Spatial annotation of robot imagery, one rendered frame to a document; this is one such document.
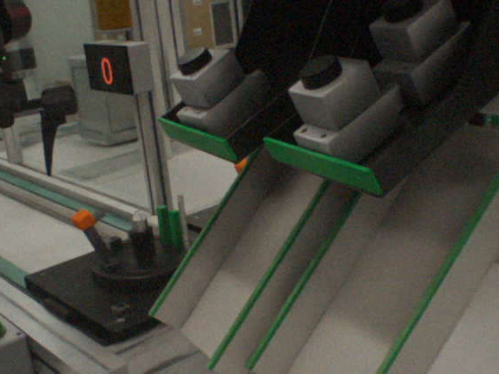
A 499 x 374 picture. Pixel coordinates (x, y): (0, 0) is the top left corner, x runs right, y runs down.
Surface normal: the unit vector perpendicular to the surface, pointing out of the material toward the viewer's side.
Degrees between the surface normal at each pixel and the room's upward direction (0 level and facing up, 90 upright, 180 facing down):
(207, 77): 88
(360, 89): 90
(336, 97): 90
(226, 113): 88
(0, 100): 23
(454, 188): 45
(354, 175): 115
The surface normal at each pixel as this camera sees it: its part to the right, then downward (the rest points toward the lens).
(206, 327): -0.67, -0.49
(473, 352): -0.10, -0.94
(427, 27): 0.51, 0.24
